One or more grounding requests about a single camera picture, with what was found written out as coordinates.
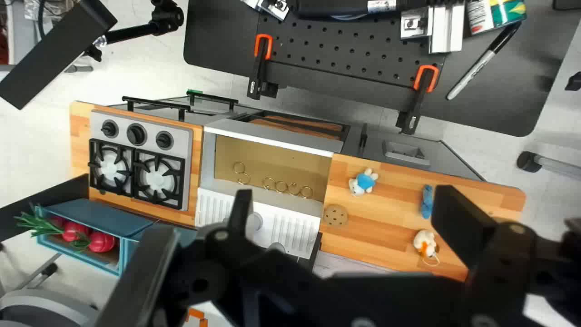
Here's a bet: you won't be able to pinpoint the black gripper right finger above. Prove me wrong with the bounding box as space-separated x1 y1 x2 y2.
433 185 507 283

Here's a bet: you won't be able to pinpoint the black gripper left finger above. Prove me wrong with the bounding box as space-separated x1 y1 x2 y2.
93 226 178 327

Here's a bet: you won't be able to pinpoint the grey toy faucet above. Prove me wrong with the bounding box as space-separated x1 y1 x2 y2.
246 212 264 235

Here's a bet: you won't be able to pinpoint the small blue toy piece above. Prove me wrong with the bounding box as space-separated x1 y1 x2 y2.
422 185 434 217

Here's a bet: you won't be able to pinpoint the red toy radishes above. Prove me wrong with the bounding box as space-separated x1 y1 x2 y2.
51 217 117 254

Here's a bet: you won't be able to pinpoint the wooden toy kitchen counter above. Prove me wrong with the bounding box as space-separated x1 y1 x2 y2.
70 101 527 281

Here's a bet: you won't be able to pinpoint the teal toy shelf box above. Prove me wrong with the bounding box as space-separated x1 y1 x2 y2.
39 197 153 275

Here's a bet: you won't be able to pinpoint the blue white toy figure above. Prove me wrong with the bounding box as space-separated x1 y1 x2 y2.
349 168 378 196

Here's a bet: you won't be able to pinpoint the round wooden cookie disc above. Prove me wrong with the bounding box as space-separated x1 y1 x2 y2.
322 205 349 226

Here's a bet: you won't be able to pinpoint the grey toy stove top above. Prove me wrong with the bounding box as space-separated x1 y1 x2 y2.
90 110 193 210

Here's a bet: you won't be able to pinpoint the right orange black clamp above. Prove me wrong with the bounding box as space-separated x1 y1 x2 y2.
396 63 440 134

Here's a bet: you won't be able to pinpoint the orange black clamp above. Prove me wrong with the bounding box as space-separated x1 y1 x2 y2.
247 32 278 99
396 63 440 134

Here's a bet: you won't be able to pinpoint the black pegboard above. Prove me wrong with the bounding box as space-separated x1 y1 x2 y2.
184 0 580 136

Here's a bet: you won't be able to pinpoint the white toy sink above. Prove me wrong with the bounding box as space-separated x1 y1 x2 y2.
195 117 344 259

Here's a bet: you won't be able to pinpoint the black white marker pen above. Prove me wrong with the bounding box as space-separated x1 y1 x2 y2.
445 21 522 101

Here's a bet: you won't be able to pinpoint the green white box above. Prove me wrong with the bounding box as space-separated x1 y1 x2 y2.
467 0 527 34

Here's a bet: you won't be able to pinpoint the left orange black clamp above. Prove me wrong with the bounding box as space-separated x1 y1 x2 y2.
247 32 278 99

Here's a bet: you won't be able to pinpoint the silver aluminium bracket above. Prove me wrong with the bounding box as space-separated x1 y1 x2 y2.
429 3 465 54

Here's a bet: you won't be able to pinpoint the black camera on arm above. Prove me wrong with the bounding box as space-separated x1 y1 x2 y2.
0 0 186 108

